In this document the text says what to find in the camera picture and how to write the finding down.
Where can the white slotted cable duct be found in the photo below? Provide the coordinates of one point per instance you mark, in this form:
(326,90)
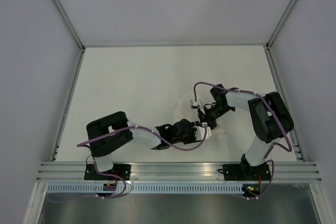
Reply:
(146,188)

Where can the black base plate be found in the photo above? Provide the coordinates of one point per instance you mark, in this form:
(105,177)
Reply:
(121,170)
(238,172)

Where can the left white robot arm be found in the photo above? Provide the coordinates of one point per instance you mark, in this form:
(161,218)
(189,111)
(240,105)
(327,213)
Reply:
(109,133)

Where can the aluminium frame post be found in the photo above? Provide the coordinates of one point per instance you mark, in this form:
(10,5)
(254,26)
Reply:
(68,24)
(281,22)

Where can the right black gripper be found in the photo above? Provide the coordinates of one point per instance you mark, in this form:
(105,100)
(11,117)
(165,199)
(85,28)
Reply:
(205,117)

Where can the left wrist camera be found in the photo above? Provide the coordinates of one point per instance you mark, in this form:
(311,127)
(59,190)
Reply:
(202,133)

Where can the right aluminium frame post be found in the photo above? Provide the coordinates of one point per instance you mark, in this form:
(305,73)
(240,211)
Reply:
(281,22)

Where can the white cloth napkin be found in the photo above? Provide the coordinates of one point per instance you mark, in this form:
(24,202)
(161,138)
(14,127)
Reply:
(183,110)

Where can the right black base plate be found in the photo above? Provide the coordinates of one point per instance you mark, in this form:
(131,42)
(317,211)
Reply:
(238,172)

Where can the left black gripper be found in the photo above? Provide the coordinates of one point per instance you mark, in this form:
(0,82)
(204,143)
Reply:
(193,139)

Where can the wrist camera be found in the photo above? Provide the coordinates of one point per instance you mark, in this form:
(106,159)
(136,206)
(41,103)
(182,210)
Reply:
(196,104)
(202,133)

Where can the left aluminium frame post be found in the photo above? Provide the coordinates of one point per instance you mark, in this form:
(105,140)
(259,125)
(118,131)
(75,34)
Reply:
(68,24)

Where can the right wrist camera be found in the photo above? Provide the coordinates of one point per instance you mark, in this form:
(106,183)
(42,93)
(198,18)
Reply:
(196,104)

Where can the aluminium mounting rail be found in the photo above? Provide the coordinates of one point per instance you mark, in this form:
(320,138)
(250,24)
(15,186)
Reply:
(285,172)

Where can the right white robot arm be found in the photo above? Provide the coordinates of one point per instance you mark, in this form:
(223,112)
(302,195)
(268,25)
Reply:
(269,115)

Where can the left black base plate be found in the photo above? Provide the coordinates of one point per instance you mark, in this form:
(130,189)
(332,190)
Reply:
(121,170)

